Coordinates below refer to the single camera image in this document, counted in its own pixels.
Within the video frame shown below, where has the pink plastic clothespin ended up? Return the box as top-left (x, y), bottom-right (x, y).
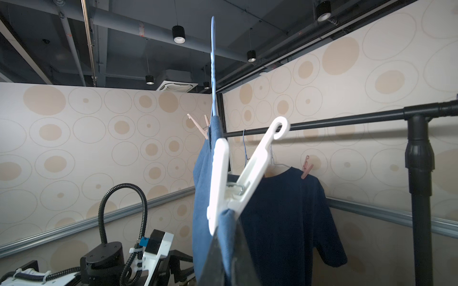
top-left (301, 155), bottom-right (314, 179)

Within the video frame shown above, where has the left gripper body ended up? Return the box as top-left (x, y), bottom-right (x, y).
top-left (157, 250), bottom-right (194, 286)

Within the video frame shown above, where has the pale blue wire hanger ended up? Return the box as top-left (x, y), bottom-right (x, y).
top-left (242, 129), bottom-right (249, 167)

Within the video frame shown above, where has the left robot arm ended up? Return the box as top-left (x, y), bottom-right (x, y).
top-left (1, 240), bottom-right (194, 286)

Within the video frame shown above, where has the light blue t-shirt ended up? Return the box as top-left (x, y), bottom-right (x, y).
top-left (192, 116), bottom-right (223, 280)

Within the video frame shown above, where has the white plastic clothespin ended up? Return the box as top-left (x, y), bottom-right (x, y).
top-left (206, 116), bottom-right (291, 236)

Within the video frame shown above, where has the beige plastic clothespin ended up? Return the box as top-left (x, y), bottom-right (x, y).
top-left (187, 113), bottom-right (209, 140)

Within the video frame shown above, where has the light blue plastic hanger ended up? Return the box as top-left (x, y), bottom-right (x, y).
top-left (210, 16), bottom-right (217, 117)

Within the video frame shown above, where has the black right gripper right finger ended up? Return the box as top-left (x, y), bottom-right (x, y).
top-left (229, 221), bottom-right (261, 286)

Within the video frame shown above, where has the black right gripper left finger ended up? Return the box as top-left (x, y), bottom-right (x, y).
top-left (198, 234), bottom-right (228, 286)

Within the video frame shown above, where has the white wire hanger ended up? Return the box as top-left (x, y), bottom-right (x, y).
top-left (264, 145), bottom-right (291, 178)

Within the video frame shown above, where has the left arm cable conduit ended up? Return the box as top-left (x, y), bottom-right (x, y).
top-left (14, 183), bottom-right (149, 286)

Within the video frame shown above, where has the navy blue t-shirt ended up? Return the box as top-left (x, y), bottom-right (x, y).
top-left (240, 168), bottom-right (348, 286)

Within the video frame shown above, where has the black clothes rack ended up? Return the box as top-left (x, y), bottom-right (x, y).
top-left (225, 95), bottom-right (458, 286)

